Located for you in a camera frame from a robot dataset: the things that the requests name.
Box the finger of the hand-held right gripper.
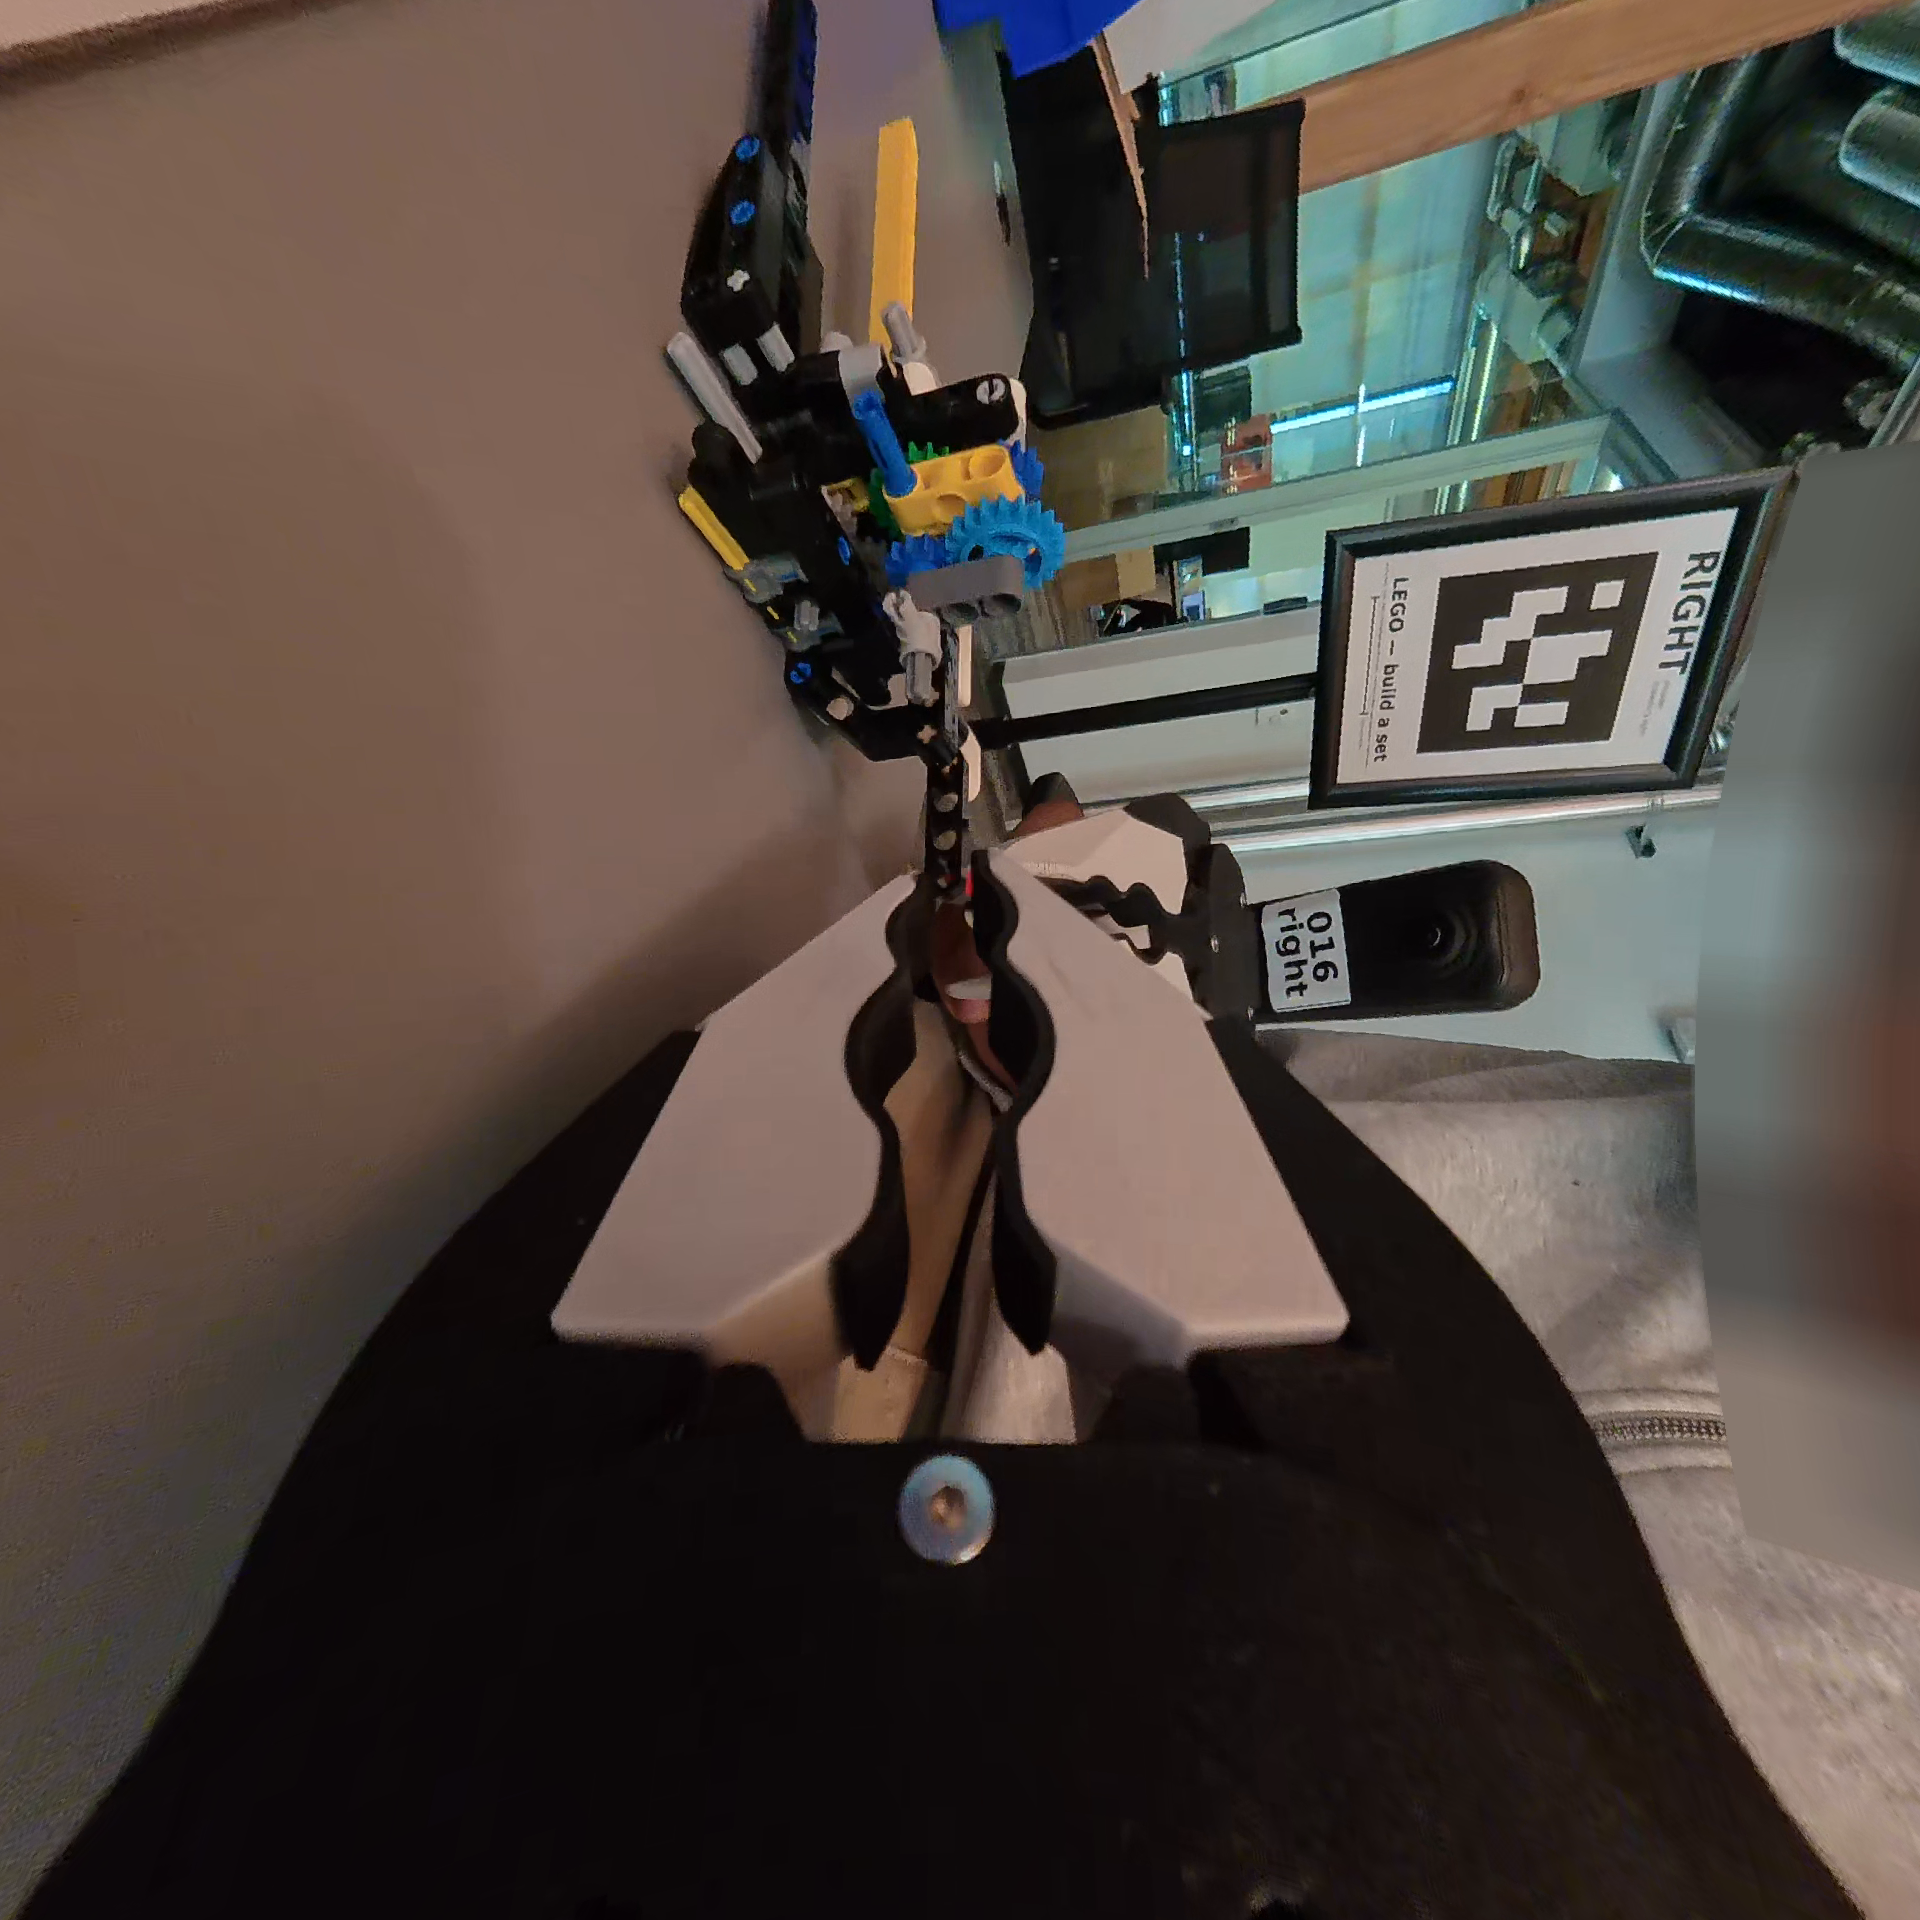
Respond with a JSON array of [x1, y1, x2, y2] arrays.
[[990, 809, 1200, 964]]

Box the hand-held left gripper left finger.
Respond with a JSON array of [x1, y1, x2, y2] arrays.
[[550, 881, 923, 1445]]

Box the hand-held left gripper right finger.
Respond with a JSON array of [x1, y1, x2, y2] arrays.
[[967, 849, 1355, 1445]]

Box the black lego beam red pin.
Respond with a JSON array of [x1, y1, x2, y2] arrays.
[[919, 718, 982, 910]]

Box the black lego model blue gears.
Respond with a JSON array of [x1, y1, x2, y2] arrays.
[[663, 0, 1070, 770]]

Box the person's right hand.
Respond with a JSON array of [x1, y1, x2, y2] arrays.
[[931, 770, 1089, 1051]]

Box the grey zip hoodie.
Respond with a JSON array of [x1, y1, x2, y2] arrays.
[[1275, 1027, 1920, 1920]]

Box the framed marker sign with pole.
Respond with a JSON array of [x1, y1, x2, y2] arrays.
[[976, 469, 1795, 811]]

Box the black monitor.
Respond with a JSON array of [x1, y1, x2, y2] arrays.
[[997, 60, 1307, 435]]

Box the silver ventilation ducts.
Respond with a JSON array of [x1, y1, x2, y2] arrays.
[[1641, 22, 1920, 453]]

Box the blue plastic bin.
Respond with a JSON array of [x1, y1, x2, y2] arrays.
[[931, 0, 1120, 77]]

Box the light wooden beam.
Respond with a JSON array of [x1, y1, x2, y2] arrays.
[[1290, 0, 1894, 197]]

